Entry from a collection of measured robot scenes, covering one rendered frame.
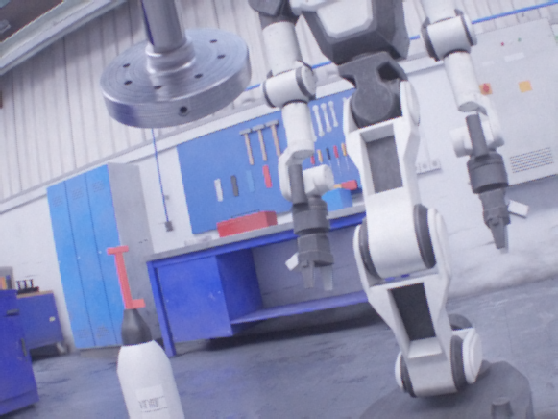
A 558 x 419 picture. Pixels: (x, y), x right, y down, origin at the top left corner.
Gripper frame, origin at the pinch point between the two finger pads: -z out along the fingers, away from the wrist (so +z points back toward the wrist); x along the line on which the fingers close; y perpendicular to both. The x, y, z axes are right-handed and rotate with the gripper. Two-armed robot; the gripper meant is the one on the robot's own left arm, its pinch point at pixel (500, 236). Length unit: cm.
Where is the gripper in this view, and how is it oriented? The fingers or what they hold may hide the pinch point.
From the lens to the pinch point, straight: 116.0
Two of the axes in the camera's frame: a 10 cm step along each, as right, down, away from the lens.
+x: -4.7, -1.8, -8.6
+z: -1.2, -9.6, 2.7
